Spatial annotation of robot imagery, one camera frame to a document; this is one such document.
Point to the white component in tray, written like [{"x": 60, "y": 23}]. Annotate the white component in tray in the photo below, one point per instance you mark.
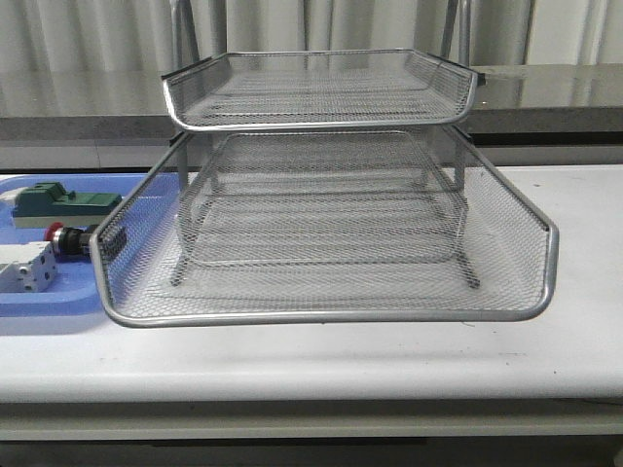
[{"x": 10, "y": 198}]

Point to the green terminal block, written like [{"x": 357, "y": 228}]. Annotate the green terminal block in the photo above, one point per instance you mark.
[{"x": 45, "y": 203}]

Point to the silver mesh top tray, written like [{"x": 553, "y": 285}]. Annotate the silver mesh top tray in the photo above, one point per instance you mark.
[{"x": 319, "y": 89}]

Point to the red emergency stop button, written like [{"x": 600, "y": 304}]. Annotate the red emergency stop button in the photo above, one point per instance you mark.
[{"x": 72, "y": 241}]

